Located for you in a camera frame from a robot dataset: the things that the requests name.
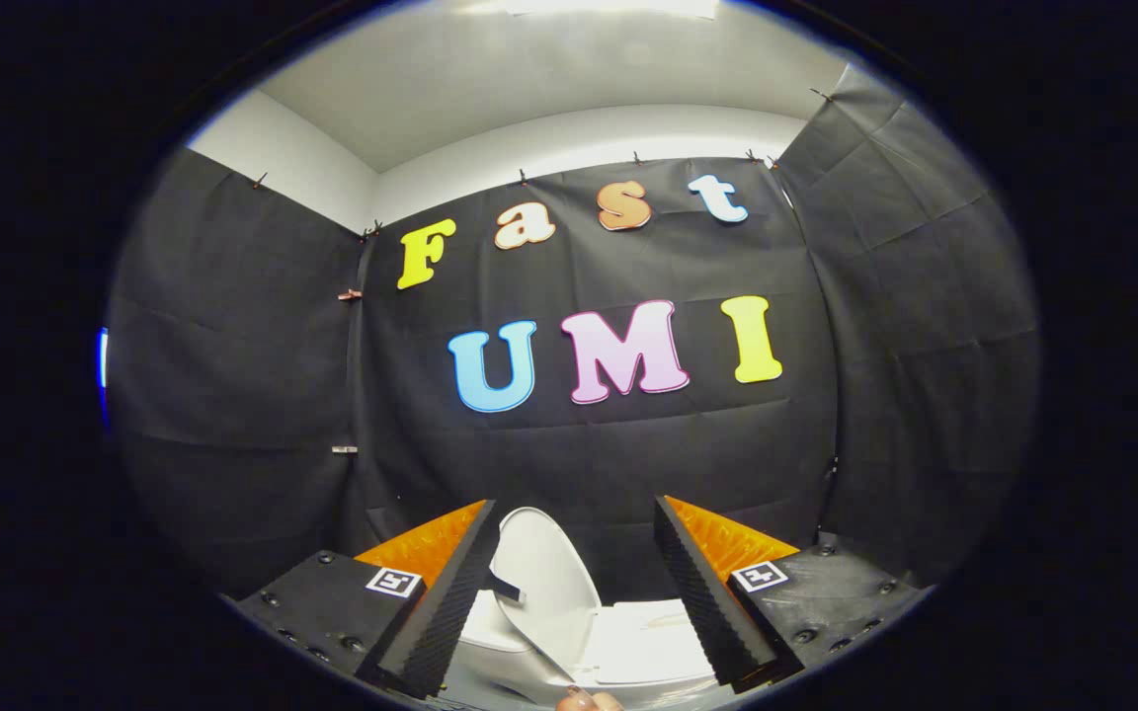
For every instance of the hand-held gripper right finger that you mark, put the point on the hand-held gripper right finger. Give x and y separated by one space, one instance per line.
702 612

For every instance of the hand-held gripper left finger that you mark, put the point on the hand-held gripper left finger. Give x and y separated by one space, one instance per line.
450 612

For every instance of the white toilet lid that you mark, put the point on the white toilet lid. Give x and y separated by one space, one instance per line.
551 563

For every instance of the white toilet bowl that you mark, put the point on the white toilet bowl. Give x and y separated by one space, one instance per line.
485 647

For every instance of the black lid pull tab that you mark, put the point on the black lid pull tab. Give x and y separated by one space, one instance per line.
507 589

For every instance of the white toilet seat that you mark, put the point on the white toilet seat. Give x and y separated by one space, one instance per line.
648 642

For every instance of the black backdrop cloth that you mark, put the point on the black backdrop cloth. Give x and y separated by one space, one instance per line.
609 444

